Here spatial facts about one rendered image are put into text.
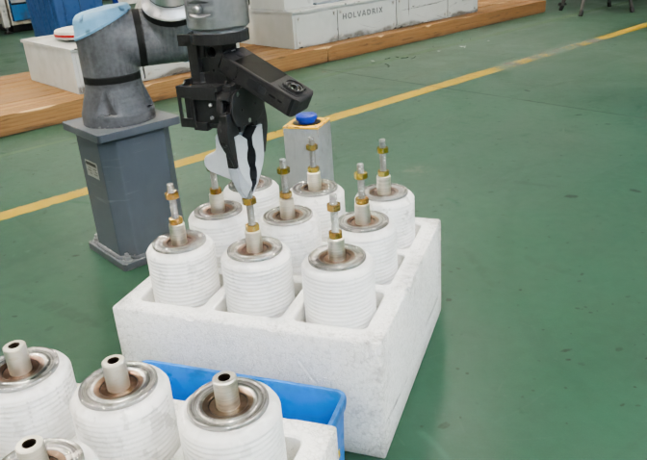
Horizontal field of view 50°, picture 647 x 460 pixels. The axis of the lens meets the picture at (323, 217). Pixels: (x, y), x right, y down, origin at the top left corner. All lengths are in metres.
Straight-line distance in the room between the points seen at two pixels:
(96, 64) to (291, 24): 2.21
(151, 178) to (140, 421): 0.89
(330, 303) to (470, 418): 0.28
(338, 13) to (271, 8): 0.35
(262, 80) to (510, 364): 0.60
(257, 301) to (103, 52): 0.71
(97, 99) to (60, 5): 3.99
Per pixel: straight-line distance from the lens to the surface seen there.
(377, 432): 0.94
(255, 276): 0.91
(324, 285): 0.87
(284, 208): 1.02
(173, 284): 0.98
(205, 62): 0.88
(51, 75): 3.28
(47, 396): 0.76
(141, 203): 1.51
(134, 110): 1.48
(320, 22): 3.69
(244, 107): 0.86
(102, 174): 1.50
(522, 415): 1.04
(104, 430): 0.69
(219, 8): 0.83
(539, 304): 1.30
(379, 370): 0.87
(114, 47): 1.46
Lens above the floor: 0.65
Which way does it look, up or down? 23 degrees down
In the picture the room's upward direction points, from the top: 4 degrees counter-clockwise
